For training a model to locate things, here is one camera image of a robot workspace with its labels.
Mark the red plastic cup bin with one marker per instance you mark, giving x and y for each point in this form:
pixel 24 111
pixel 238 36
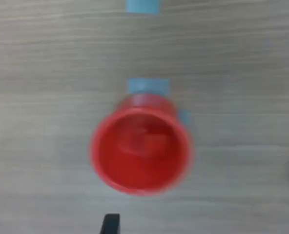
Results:
pixel 115 170

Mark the blue tape mark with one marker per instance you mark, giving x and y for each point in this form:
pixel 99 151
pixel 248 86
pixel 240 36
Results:
pixel 148 85
pixel 142 6

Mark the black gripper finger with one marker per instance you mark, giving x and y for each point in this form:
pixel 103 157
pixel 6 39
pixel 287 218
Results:
pixel 111 225

